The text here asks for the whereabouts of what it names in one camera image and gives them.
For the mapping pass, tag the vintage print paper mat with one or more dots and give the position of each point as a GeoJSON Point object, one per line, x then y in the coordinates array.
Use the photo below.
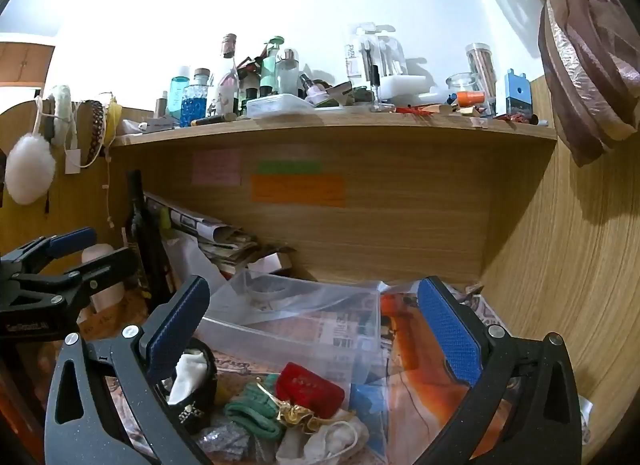
{"type": "Point", "coordinates": [415, 395]}

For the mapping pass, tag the brown studded headband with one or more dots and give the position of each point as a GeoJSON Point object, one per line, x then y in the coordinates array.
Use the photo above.
{"type": "Point", "coordinates": [95, 130]}

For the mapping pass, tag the small cardboard box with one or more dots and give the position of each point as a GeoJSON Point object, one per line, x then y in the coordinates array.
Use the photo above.
{"type": "Point", "coordinates": [270, 263]}

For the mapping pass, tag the dark wine bottle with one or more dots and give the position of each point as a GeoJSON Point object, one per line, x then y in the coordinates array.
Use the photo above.
{"type": "Point", "coordinates": [142, 235]}

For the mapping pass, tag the white pompom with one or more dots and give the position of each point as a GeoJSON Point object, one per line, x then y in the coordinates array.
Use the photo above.
{"type": "Point", "coordinates": [29, 170]}

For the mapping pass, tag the green sticky note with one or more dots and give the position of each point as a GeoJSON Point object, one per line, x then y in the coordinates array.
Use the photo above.
{"type": "Point", "coordinates": [289, 167]}

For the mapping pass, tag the white foam block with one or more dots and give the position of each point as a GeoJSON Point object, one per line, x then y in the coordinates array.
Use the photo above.
{"type": "Point", "coordinates": [407, 87]}

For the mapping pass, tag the gold fabric scrunchie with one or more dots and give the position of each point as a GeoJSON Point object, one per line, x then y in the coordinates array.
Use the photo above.
{"type": "Point", "coordinates": [295, 415]}

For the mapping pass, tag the glass bottle with blue liquid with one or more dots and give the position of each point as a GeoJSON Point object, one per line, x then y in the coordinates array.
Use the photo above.
{"type": "Point", "coordinates": [194, 105]}

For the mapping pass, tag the black marker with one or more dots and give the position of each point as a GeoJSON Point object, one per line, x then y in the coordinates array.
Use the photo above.
{"type": "Point", "coordinates": [212, 119]}

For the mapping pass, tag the pink sticky note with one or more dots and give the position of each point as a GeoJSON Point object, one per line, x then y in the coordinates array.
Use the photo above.
{"type": "Point", "coordinates": [216, 167]}

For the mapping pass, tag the toothbrush blister pack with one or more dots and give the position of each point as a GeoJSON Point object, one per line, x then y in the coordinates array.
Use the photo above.
{"type": "Point", "coordinates": [375, 57]}

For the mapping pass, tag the wooden cabinet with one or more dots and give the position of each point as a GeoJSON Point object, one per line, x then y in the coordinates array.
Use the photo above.
{"type": "Point", "coordinates": [25, 62]}

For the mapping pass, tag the yellow headband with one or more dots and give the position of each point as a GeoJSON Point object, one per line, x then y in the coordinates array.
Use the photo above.
{"type": "Point", "coordinates": [114, 120]}

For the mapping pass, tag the orange capped bottle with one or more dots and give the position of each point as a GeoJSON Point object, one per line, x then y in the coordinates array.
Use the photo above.
{"type": "Point", "coordinates": [471, 97]}

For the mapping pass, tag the grey sequin scrunchie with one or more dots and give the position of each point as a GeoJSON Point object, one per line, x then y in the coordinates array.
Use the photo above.
{"type": "Point", "coordinates": [225, 442]}

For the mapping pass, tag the clear lidded container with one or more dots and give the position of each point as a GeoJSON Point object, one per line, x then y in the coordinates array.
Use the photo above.
{"type": "Point", "coordinates": [277, 106]}

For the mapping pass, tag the white toy plane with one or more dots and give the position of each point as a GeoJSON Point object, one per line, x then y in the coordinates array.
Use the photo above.
{"type": "Point", "coordinates": [160, 123]}

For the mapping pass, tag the green scrunchie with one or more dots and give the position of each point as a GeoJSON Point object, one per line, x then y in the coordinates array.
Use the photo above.
{"type": "Point", "coordinates": [250, 415]}

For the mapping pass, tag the red velvet pouch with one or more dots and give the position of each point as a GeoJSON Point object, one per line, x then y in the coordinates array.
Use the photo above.
{"type": "Point", "coordinates": [310, 387]}

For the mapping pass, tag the brown curtain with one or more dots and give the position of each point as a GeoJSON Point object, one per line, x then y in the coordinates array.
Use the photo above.
{"type": "Point", "coordinates": [580, 70]}

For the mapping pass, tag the clear plastic box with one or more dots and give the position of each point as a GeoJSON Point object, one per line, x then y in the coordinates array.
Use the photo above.
{"type": "Point", "coordinates": [300, 305]}

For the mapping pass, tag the orange sticky note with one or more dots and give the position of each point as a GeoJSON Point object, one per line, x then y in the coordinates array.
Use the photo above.
{"type": "Point", "coordinates": [297, 191]}

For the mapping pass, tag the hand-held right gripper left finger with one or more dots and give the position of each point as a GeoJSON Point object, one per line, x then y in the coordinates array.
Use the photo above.
{"type": "Point", "coordinates": [175, 330]}

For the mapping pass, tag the tall clear glass bottle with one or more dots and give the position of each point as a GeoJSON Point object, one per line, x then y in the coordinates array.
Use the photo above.
{"type": "Point", "coordinates": [226, 85]}

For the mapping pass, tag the wooden shelf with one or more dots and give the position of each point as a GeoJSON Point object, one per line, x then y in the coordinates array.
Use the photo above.
{"type": "Point", "coordinates": [325, 129]}

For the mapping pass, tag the white fuzzy headband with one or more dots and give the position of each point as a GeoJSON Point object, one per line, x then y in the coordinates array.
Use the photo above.
{"type": "Point", "coordinates": [62, 112]}

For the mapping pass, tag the stack of newspapers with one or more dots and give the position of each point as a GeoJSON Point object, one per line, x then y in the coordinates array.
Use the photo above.
{"type": "Point", "coordinates": [215, 240]}

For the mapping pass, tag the clear tube of pencils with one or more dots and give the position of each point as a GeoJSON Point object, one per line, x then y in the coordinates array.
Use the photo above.
{"type": "Point", "coordinates": [481, 67]}

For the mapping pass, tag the teal plastic bottle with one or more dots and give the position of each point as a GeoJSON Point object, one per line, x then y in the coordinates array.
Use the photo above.
{"type": "Point", "coordinates": [177, 92]}

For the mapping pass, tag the blue packet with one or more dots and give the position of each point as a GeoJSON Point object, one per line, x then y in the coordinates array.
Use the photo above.
{"type": "Point", "coordinates": [367, 397]}

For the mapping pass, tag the glass jar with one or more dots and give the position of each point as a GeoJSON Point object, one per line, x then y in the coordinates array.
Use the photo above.
{"type": "Point", "coordinates": [462, 84]}

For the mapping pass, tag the white plastic bottle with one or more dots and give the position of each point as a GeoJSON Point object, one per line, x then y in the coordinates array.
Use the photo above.
{"type": "Point", "coordinates": [107, 297]}

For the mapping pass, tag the blue pencil sharpener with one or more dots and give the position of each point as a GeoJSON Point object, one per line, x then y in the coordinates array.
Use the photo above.
{"type": "Point", "coordinates": [518, 95]}

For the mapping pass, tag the frosted bottle with silver cap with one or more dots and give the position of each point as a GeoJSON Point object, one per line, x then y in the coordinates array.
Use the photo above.
{"type": "Point", "coordinates": [287, 72]}

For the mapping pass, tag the white cloth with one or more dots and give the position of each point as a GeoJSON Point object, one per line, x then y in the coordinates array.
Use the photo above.
{"type": "Point", "coordinates": [187, 375]}

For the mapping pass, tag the white plastic bag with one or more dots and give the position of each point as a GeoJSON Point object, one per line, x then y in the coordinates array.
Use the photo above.
{"type": "Point", "coordinates": [187, 257]}

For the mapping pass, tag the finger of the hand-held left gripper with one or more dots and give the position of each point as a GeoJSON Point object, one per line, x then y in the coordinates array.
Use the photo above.
{"type": "Point", "coordinates": [107, 265]}
{"type": "Point", "coordinates": [75, 241]}

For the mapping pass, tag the green pump bottle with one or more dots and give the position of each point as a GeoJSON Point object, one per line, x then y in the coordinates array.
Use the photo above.
{"type": "Point", "coordinates": [270, 70]}

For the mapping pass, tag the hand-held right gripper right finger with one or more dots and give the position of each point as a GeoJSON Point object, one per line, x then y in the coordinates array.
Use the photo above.
{"type": "Point", "coordinates": [450, 330]}

